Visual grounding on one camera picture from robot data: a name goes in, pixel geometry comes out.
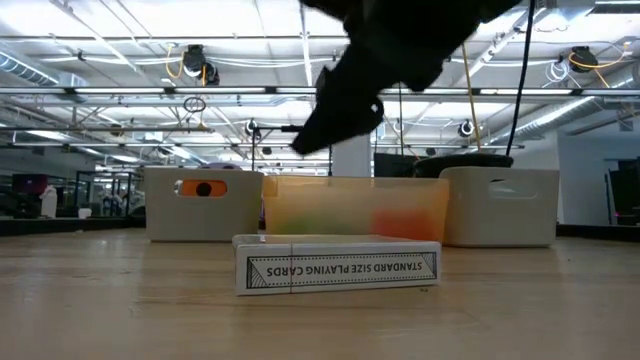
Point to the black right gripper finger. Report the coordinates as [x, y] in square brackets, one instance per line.
[340, 110]

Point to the orange translucent plastic bin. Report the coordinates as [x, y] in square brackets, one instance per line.
[350, 200]

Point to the orange foam die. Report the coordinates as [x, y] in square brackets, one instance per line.
[190, 188]

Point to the grey plastic bin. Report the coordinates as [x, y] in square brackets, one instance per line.
[500, 220]
[200, 220]

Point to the white building column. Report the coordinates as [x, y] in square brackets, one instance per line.
[351, 160]

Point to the black background box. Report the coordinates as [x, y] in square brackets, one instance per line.
[392, 165]

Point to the black background shelf rack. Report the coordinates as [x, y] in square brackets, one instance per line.
[100, 195]

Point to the black monitor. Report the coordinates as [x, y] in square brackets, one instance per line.
[625, 195]

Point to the white background bottle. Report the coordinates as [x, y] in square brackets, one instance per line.
[49, 201]

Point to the dark purple background box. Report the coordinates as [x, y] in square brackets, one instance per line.
[30, 183]

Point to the long ceiling light rail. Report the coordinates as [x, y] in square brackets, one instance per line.
[225, 91]

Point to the grey ventilation duct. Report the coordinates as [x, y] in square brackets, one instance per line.
[20, 70]
[560, 117]

